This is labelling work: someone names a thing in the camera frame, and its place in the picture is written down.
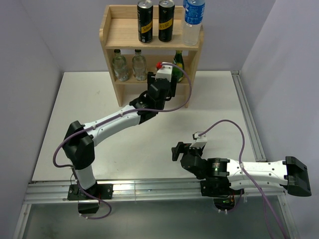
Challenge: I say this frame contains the green bottle yellow label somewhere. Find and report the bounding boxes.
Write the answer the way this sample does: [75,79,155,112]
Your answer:
[172,50,184,83]

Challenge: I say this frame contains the clear soda bottle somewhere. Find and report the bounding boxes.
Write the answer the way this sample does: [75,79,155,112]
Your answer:
[132,49,147,81]
[112,49,129,82]

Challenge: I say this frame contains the black can yellow label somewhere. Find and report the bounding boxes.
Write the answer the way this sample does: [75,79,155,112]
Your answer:
[159,0,175,42]

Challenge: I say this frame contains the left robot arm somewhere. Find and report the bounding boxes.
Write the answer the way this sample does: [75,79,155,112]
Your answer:
[62,70,177,199]

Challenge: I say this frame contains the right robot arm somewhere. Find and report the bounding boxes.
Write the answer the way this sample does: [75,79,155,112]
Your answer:
[171,142,312,197]

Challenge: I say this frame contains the wooden two-tier shelf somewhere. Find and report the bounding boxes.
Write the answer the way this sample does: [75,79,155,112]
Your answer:
[99,5,204,106]

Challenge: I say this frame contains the front clear water bottle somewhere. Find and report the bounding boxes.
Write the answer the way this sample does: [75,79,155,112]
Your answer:
[182,0,205,46]

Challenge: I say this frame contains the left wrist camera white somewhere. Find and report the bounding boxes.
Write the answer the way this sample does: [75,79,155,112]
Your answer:
[155,62,173,82]

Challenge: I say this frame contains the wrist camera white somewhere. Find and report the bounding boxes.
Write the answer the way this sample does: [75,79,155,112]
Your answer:
[155,62,173,82]
[190,132,207,148]

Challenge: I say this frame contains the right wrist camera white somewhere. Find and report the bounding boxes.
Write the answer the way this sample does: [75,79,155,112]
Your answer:
[190,132,207,148]

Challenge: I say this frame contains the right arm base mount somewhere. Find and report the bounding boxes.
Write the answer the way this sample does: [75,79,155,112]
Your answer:
[200,180,244,211]

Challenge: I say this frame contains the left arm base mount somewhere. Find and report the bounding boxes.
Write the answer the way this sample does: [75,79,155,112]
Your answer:
[67,183,113,216]

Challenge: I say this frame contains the aluminium frame rails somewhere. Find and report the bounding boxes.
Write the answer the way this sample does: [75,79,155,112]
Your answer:
[12,70,300,239]

